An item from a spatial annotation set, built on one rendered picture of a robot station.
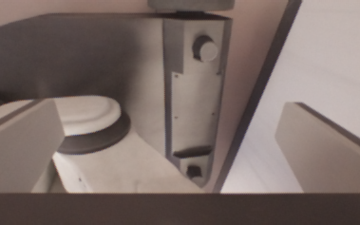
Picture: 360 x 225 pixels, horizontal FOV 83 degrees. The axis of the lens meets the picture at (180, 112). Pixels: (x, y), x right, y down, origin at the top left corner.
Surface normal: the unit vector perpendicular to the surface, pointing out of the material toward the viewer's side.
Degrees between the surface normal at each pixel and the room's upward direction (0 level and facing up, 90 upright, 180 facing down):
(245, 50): 0
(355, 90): 90
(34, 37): 0
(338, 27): 90
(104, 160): 90
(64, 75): 0
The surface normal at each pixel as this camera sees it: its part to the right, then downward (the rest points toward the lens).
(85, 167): 0.02, -0.86
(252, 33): 0.22, 0.50
